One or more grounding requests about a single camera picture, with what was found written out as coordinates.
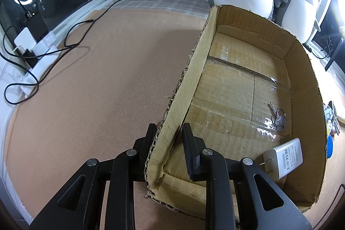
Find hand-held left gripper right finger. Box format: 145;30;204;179
182;123;313;230

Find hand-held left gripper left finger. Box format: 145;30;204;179
29;124;158;230

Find cardboard box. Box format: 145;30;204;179
144;4;328;213

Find white power adapter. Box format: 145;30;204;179
260;138;304;180

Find white power strip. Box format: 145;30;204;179
20;31;65;96

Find black plug adapter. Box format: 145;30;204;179
23;48;41;69

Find small mixed clutter pile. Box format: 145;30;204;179
325;101;341;136

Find black power bank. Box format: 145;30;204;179
25;13;47;39

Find white charger block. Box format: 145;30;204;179
13;28;37;49

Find black stand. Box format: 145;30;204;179
325;33;345;71

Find small white penguin plush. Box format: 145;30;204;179
275;0;322;44

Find silver keys on ring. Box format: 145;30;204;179
268;102;287;131

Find long black cable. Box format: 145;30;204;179
4;0;209;105

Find thin dark cable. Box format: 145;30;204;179
330;184;345;209

